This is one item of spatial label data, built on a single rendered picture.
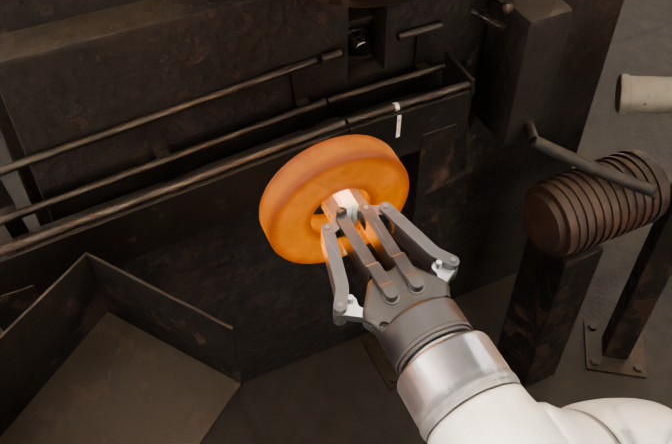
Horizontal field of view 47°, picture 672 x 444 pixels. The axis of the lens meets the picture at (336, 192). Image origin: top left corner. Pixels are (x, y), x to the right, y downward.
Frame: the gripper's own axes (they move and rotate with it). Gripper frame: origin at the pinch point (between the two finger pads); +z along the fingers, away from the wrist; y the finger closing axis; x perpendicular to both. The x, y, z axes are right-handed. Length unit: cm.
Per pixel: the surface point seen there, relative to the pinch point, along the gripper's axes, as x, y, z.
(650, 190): -29, 55, 3
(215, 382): -23.2, -16.1, -2.4
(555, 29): -8.1, 44.1, 20.7
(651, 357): -85, 73, -3
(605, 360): -84, 63, 0
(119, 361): -23.8, -25.3, 5.2
